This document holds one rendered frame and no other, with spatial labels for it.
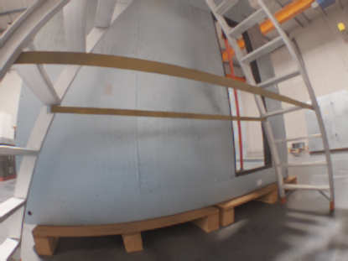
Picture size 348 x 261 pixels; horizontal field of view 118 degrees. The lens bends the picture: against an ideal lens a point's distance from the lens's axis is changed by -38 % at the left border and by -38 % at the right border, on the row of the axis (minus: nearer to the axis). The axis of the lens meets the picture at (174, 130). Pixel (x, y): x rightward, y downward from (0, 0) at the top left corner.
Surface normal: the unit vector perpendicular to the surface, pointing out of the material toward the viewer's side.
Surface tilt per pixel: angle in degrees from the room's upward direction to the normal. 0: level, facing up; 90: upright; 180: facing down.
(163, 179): 90
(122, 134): 90
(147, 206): 90
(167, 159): 90
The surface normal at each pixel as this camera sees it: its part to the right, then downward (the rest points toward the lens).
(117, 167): 0.40, -0.14
